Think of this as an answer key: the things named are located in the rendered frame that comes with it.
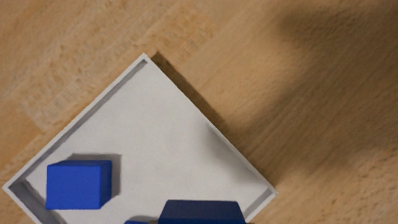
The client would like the grey shallow tray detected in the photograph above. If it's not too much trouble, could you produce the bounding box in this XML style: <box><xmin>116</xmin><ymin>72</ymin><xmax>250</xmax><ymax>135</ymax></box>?
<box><xmin>1</xmin><ymin>53</ymin><xmax>278</xmax><ymax>224</ymax></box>

